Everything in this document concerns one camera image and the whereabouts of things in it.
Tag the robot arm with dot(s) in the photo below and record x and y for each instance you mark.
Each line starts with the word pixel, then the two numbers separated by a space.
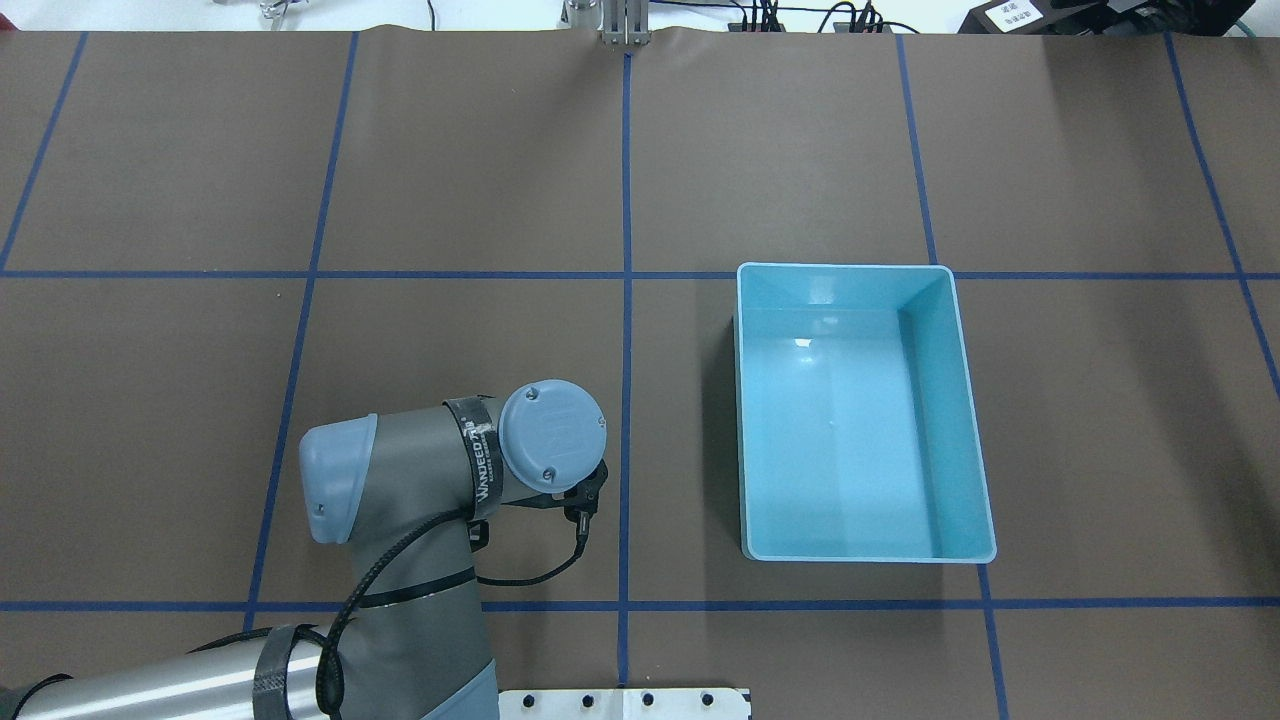
pixel 411 496

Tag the light blue plastic bin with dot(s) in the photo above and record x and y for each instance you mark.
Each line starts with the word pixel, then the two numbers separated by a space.
pixel 858 434

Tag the black device with label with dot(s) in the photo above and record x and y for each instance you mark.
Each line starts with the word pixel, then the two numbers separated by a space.
pixel 1021 17

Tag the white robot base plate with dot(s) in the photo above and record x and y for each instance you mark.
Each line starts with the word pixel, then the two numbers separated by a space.
pixel 627 703

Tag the aluminium frame post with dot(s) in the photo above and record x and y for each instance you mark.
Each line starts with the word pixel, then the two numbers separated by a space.
pixel 619 22

